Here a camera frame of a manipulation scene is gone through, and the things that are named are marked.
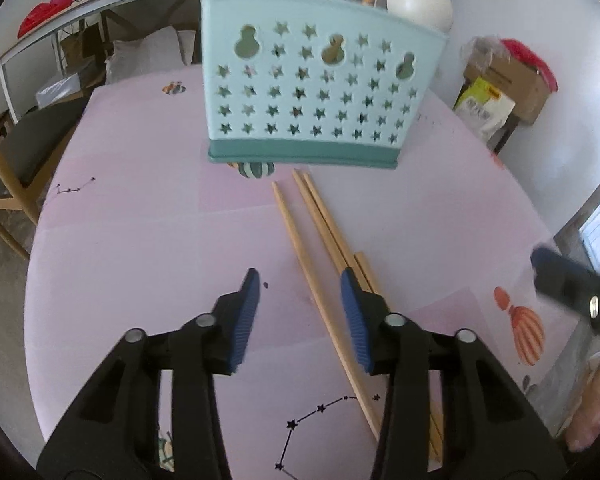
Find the red plastic bag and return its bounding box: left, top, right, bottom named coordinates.
left=18, top=0, right=73, bottom=38

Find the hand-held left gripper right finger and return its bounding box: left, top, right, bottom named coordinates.
left=340, top=267, right=566, bottom=480

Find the white storage box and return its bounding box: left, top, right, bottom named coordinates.
left=35, top=74, right=83, bottom=108

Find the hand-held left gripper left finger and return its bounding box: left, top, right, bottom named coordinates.
left=36, top=267, right=262, bottom=480

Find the large cardboard box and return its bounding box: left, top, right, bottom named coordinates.
left=462, top=37, right=551, bottom=126

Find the teal star-hole utensil holder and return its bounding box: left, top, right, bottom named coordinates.
left=200, top=0, right=451, bottom=170

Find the yellow and white sack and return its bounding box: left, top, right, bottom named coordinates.
left=454, top=77, right=516, bottom=143

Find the wooden chair with dark seat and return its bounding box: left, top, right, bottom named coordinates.
left=0, top=42, right=88, bottom=261

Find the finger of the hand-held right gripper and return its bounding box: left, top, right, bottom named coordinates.
left=530, top=246, right=600, bottom=336

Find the pink printed tablecloth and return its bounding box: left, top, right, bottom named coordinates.
left=24, top=67, right=581, bottom=480

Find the red mesh bag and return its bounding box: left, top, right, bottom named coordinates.
left=500, top=38, right=558, bottom=92

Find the white pillow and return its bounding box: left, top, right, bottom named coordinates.
left=105, top=27, right=201, bottom=86

